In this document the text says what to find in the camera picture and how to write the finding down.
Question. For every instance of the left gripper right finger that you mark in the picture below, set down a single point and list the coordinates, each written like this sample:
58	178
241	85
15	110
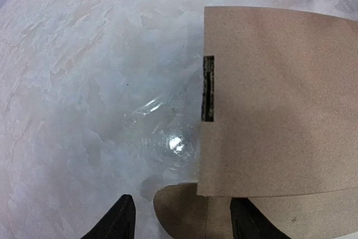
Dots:
249	223

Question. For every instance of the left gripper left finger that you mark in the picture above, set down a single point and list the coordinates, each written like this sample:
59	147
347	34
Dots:
117	223

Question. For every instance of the brown cardboard box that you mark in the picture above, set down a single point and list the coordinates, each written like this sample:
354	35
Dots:
278	126

